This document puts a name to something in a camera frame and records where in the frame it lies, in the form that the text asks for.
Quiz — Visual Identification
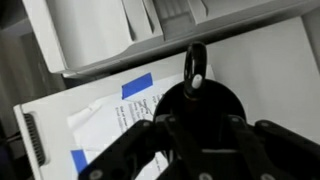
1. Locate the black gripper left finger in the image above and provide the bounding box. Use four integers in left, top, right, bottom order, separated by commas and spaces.
77, 114, 204, 180

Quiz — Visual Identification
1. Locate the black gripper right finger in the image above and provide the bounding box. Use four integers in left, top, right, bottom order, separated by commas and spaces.
219, 114, 320, 180

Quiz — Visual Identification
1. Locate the black ceramic mug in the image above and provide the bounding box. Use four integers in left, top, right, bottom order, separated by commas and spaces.
153, 41, 248, 151

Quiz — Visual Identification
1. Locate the white printed paper sheet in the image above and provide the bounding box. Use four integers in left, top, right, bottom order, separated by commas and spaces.
66, 64, 216, 180

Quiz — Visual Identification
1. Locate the blue tape piece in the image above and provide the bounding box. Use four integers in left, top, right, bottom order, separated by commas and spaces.
70, 149, 89, 174
121, 72, 154, 100

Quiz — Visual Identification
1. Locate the large white copier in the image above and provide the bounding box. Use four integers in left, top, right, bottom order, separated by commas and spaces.
21, 0, 320, 79

